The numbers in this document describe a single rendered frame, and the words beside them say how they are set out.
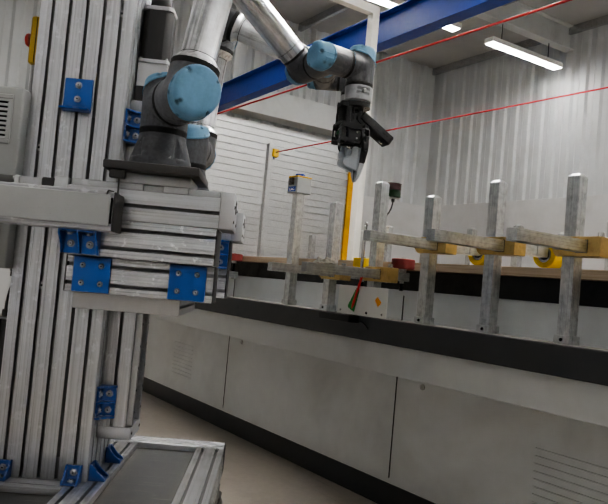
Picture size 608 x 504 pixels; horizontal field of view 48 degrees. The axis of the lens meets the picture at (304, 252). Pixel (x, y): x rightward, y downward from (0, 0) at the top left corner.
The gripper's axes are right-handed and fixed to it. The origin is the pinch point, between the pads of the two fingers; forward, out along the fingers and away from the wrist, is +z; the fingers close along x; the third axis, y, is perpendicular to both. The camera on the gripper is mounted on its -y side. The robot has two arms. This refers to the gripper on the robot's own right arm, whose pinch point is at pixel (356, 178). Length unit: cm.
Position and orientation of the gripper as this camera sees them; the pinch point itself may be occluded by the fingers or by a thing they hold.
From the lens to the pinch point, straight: 185.8
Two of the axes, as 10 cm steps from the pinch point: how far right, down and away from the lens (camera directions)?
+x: 3.3, -0.2, -9.4
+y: -9.4, -1.2, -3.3
